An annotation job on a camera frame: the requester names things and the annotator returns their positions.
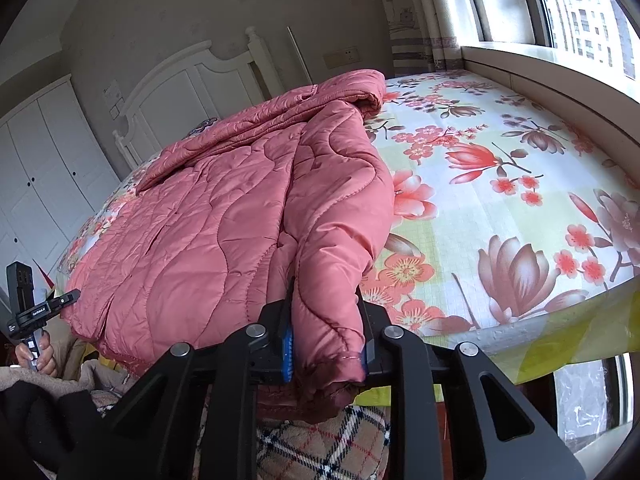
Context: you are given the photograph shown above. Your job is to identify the pink quilted coat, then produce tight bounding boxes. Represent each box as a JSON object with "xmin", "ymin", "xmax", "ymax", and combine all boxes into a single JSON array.
[{"xmin": 62, "ymin": 70, "xmax": 394, "ymax": 422}]

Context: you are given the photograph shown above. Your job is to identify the person's left hand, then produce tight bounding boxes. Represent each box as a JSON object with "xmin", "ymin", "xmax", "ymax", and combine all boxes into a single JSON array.
[{"xmin": 15, "ymin": 330, "xmax": 58, "ymax": 377}]

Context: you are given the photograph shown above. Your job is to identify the plaid blanket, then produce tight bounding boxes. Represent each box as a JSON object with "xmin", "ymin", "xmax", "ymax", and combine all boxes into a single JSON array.
[{"xmin": 89, "ymin": 389, "xmax": 392, "ymax": 480}]

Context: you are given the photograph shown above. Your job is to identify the white wardrobe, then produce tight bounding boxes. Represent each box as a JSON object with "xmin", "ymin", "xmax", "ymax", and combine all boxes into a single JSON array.
[{"xmin": 1, "ymin": 75, "xmax": 120, "ymax": 278}]

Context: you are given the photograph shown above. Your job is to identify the floral duvet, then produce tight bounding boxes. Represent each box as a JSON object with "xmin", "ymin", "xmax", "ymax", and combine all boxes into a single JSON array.
[{"xmin": 54, "ymin": 68, "xmax": 640, "ymax": 386}]

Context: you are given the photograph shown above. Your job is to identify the colourful round cushion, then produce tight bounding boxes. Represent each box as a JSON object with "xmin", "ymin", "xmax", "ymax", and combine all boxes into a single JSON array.
[{"xmin": 188, "ymin": 117, "xmax": 218, "ymax": 136}]

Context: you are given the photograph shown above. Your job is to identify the white bed headboard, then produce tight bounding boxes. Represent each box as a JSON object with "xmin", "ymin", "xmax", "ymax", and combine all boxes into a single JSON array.
[{"xmin": 113, "ymin": 26, "xmax": 284, "ymax": 170}]

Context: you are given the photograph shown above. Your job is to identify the patterned beige curtain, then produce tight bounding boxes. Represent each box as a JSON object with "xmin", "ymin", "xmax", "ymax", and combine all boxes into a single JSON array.
[{"xmin": 382, "ymin": 0, "xmax": 463, "ymax": 77}]

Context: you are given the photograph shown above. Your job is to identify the paper notices on wall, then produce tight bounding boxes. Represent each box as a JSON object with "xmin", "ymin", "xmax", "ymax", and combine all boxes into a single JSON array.
[{"xmin": 102, "ymin": 80, "xmax": 125, "ymax": 120}]

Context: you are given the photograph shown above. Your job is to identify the wall power socket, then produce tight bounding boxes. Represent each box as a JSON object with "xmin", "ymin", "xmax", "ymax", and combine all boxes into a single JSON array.
[{"xmin": 323, "ymin": 47, "xmax": 361, "ymax": 70}]

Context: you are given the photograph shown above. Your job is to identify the window with dark frame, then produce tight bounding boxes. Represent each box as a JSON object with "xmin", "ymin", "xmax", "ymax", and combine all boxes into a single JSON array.
[{"xmin": 472, "ymin": 0, "xmax": 639, "ymax": 82}]

